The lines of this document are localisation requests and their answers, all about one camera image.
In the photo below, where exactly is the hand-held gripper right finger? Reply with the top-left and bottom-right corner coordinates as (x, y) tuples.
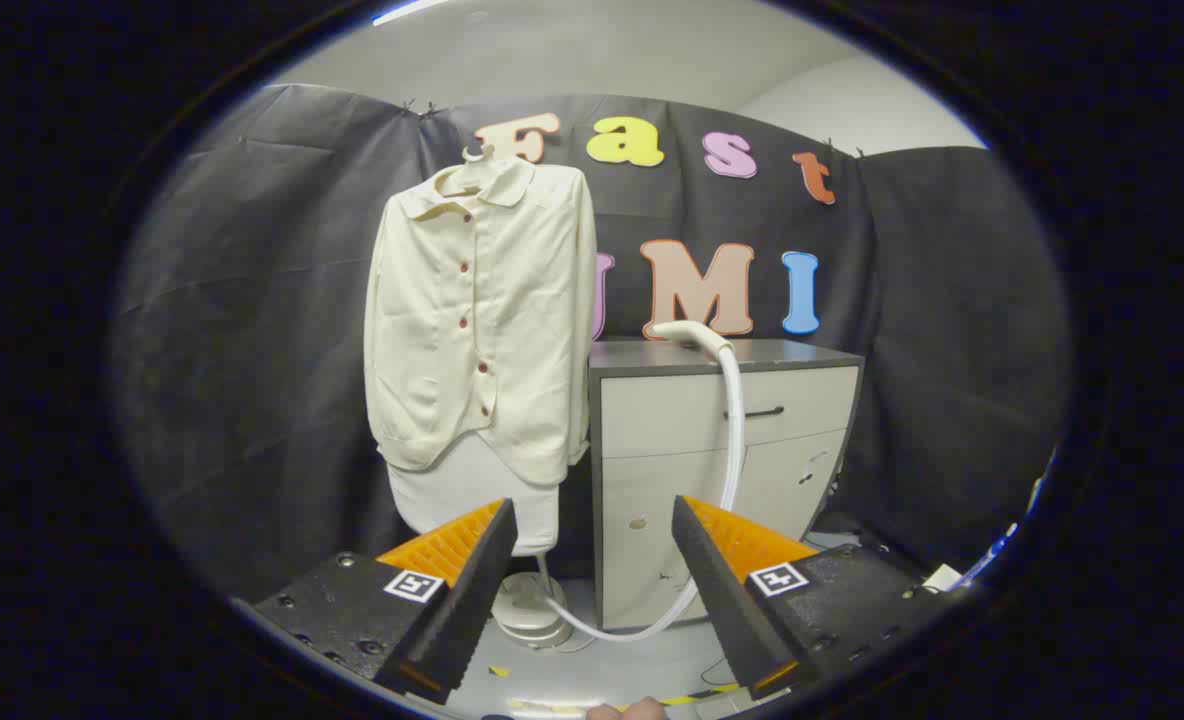
(671, 495), (953, 701)

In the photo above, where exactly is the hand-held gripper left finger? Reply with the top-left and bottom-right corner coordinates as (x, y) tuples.
(252, 498), (519, 706)

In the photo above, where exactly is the white garment steamer base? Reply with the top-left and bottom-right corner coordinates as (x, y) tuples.
(492, 572), (575, 649)

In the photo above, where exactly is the white garment steamer head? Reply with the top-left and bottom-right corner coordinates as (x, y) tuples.
(649, 320), (736, 359)

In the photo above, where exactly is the cream button-up shirt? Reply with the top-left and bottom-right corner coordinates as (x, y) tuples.
(363, 155), (599, 488)

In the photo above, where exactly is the grey and beige cabinet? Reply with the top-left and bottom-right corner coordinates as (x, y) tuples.
(588, 338), (866, 633)

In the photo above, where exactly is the black backdrop cloth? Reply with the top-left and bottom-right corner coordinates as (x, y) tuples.
(112, 83), (1071, 601)

